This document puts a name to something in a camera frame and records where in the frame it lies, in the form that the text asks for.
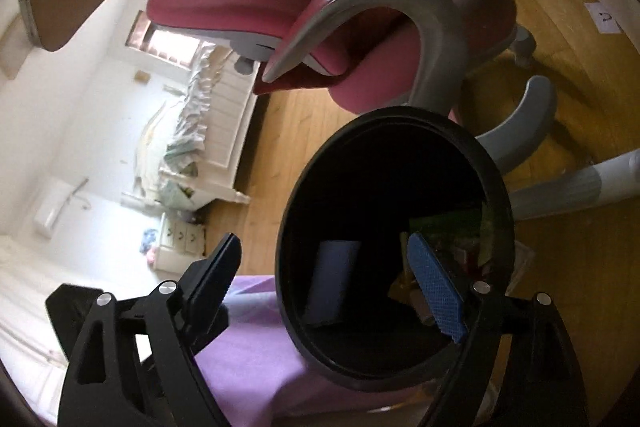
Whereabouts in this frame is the window with brown blind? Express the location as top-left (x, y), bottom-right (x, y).
top-left (125, 11), bottom-right (206, 70)

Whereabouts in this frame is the yellow wrapper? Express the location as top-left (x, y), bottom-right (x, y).
top-left (390, 269), bottom-right (431, 324)

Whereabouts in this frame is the white paper card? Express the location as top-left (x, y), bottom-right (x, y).
top-left (589, 2), bottom-right (621, 35)

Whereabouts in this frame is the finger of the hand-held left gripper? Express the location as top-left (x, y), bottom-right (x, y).
top-left (192, 294), bottom-right (231, 355)

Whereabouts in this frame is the pale floral quilt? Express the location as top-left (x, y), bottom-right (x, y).
top-left (160, 47), bottom-right (222, 208)

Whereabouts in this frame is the blue small box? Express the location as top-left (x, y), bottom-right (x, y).
top-left (306, 238), bottom-right (363, 327)

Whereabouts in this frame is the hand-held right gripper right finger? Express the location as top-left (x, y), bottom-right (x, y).
top-left (406, 232), bottom-right (591, 427)

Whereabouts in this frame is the white nightstand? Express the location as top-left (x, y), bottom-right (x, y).
top-left (159, 212), bottom-right (207, 273)

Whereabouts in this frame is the green long packet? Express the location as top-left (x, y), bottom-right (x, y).
top-left (407, 207), bottom-right (483, 253)

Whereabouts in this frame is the pink desk chair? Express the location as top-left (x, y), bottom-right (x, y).
top-left (145, 0), bottom-right (558, 175)

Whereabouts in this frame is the black trash bin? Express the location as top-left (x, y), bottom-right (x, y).
top-left (274, 107), bottom-right (516, 394)

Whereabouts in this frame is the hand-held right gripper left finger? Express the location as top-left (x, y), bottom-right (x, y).
top-left (59, 232), bottom-right (243, 427)

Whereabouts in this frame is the purple tablecloth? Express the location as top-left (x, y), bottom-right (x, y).
top-left (192, 274), bottom-right (441, 418)

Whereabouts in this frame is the white bed frame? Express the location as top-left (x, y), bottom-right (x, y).
top-left (122, 47), bottom-right (271, 208)

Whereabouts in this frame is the white wardrobe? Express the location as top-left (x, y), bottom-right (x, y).
top-left (0, 234), bottom-right (71, 413)

